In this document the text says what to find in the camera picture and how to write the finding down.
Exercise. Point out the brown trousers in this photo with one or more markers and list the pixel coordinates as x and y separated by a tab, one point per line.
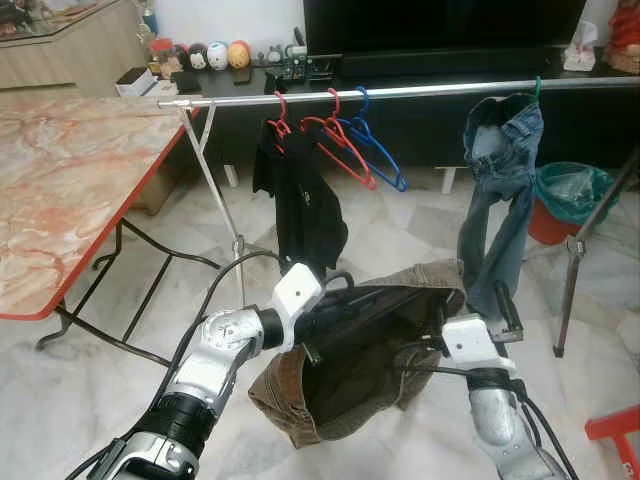
290	400

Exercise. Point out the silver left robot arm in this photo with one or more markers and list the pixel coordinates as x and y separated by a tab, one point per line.
215	350

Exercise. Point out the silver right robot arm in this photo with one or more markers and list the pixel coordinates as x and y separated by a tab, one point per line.
495	420

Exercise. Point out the empty red hanger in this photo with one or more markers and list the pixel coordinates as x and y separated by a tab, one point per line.
356	165

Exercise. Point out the blue hanger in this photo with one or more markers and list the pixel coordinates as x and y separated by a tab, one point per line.
385	158

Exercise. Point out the red hanger carrying shirt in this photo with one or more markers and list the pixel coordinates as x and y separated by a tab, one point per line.
279	125

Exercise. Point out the green hanger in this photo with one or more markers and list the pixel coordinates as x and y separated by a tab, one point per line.
537	88

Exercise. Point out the red waste bin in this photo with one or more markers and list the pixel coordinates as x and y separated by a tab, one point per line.
545	225

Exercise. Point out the black t-shirt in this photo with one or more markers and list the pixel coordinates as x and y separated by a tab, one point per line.
305	210

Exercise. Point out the blue jeans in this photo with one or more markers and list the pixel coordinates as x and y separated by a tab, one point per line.
495	210

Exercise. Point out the red plastic stool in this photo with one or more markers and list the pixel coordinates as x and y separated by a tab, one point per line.
610	422

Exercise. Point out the green plastic bin bag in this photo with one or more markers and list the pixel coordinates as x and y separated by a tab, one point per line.
575	190

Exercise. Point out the black television cabinet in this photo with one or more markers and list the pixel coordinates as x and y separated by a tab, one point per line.
430	130

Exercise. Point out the silver metal clothes rack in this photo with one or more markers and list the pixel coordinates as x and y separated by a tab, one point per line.
400	90

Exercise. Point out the green desk gadget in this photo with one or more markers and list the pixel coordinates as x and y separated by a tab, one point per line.
300	68

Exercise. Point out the small grey figure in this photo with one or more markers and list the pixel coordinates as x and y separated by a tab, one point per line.
272	57

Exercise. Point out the white tissue box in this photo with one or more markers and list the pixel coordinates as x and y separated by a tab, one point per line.
580	58

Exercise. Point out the white egg figure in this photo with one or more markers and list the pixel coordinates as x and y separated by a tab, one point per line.
217	56

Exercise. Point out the black egg figure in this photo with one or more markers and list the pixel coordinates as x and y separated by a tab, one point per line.
197	57

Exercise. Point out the black television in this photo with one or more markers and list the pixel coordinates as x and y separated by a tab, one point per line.
440	25

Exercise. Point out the small white box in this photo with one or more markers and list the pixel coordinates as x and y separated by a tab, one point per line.
135	82

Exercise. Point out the jar with red lid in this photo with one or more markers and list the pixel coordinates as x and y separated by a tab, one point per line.
163	60

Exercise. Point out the red figurine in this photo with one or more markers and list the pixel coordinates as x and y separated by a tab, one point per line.
625	40

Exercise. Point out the light wood cabinet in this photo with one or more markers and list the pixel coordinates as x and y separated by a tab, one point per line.
70	60

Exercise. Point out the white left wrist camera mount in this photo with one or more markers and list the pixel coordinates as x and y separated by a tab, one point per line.
297	295

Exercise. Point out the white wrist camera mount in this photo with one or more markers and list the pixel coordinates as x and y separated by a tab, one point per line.
297	295
468	342

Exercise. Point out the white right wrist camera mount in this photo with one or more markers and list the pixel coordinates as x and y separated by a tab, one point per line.
468	342

